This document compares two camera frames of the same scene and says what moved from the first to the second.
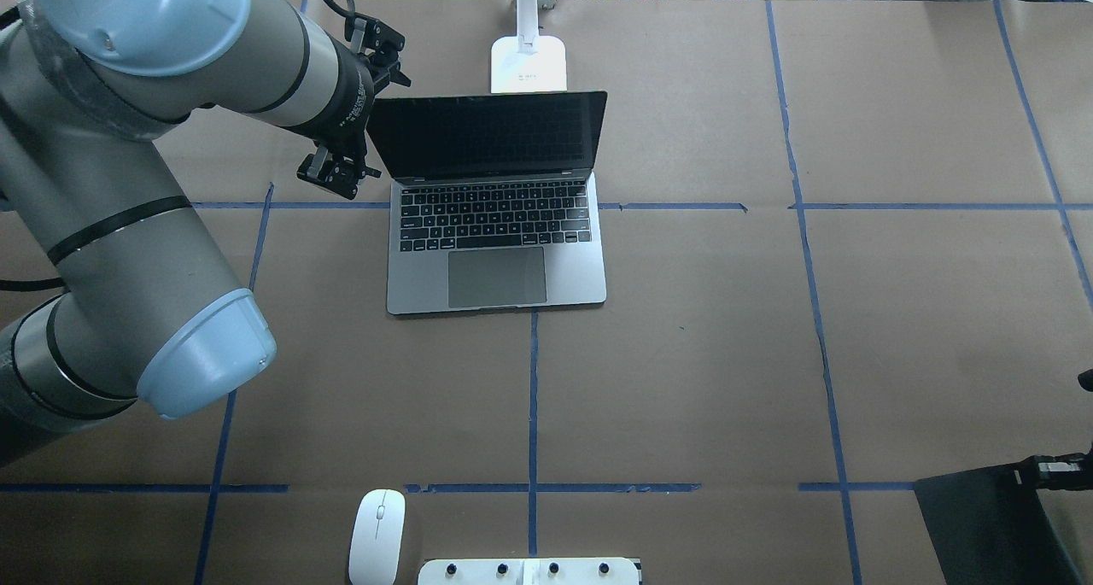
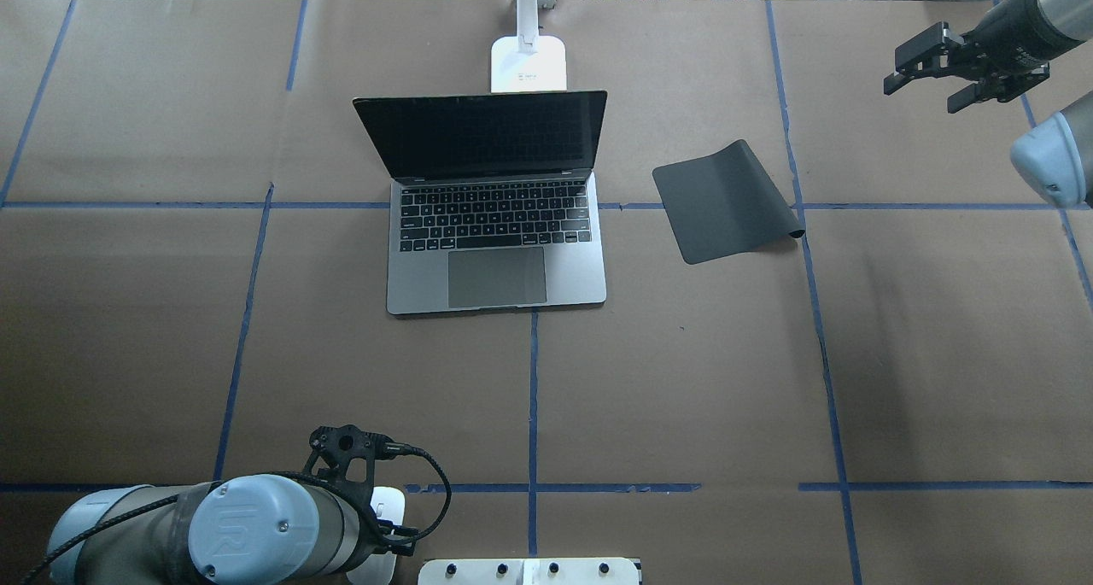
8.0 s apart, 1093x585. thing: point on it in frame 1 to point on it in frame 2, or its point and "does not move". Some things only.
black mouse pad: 988,527 to 724,203
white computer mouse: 377,538 does not move
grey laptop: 491,207 does not move
